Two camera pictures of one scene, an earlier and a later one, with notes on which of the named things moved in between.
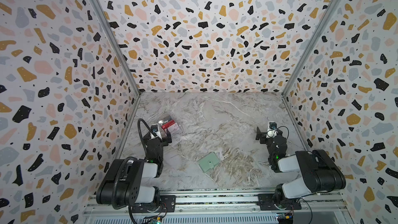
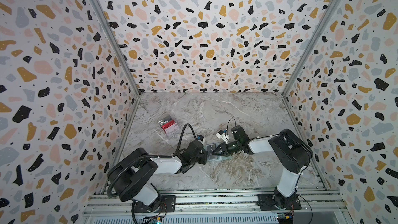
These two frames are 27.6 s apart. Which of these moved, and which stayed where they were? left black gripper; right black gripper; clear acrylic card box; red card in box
Moved: left black gripper; right black gripper
Stayed: clear acrylic card box; red card in box
